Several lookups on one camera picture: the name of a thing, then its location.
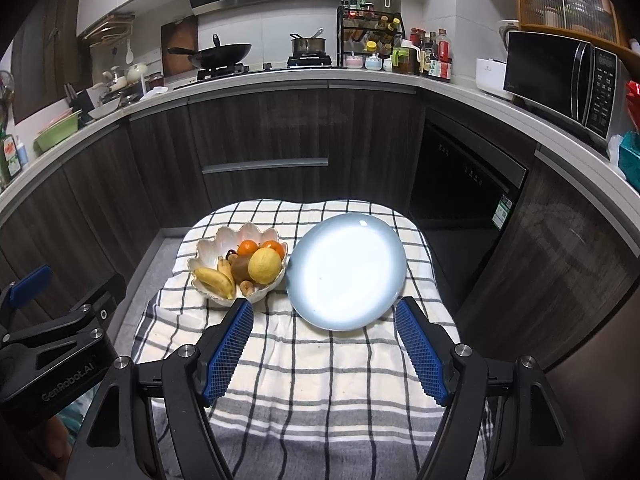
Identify wooden wall rack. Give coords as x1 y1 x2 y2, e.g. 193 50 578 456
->
82 12 137 43

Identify black microwave oven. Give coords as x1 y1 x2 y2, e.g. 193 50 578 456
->
502 30 621 143

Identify green-lid oil jug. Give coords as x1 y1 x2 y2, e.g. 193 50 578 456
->
391 42 418 76

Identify black wok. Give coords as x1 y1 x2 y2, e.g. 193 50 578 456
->
167 33 253 72

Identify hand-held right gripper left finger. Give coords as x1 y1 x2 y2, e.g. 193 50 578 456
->
65 297 256 480

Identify brown kiwi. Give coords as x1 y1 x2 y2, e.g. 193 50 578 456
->
230 256 255 283

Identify dark soy sauce bottle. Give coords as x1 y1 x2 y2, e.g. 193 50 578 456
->
422 32 438 78

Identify green plastic basin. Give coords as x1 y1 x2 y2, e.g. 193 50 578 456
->
34 110 83 153

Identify white electric kettle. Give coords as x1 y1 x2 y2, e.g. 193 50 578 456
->
497 19 521 61

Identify white countertop appliance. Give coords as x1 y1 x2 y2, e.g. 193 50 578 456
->
475 57 508 96

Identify white lotus-shaped bowl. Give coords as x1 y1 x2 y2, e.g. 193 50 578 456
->
187 223 290 305

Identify steel saucepan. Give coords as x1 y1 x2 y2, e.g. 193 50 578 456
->
290 28 328 57

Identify teal box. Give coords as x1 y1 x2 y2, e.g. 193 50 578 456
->
617 131 640 178

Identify black gas stove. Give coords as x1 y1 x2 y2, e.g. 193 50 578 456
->
172 57 333 86

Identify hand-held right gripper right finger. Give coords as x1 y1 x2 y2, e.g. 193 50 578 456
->
394 296 573 480

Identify dark wood base cabinets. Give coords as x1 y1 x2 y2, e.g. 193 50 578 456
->
0 80 640 371

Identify green dish soap bottle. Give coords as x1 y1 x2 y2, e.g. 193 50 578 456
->
0 132 21 186

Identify wooden glass-door cabinet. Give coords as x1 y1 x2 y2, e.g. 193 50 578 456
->
514 0 626 48

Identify white ceramic bowl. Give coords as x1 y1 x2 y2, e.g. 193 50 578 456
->
87 95 123 120

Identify silver drawer handle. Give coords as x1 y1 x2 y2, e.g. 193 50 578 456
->
201 157 329 176

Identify black white checked cloth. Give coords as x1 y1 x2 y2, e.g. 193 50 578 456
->
132 199 493 480

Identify red label sauce bottle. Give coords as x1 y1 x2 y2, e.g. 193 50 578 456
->
432 29 453 83

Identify dark wooden door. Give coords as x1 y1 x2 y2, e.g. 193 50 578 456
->
10 0 83 126

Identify red plastic bag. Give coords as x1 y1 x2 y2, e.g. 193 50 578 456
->
625 80 640 128

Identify yellow lemon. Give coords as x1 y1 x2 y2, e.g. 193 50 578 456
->
248 248 282 285

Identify black spice rack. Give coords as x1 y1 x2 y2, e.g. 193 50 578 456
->
336 5 406 68

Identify black knife block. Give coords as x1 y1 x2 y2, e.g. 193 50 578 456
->
64 82 93 116

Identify grey-blue round plate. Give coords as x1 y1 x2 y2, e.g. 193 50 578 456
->
285 213 407 332

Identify black built-in dishwasher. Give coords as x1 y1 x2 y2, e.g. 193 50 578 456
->
407 120 528 233

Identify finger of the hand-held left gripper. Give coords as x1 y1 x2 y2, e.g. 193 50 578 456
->
0 265 53 321
65 275 128 341

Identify wooden cutting board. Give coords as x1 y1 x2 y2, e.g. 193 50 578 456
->
161 15 200 78

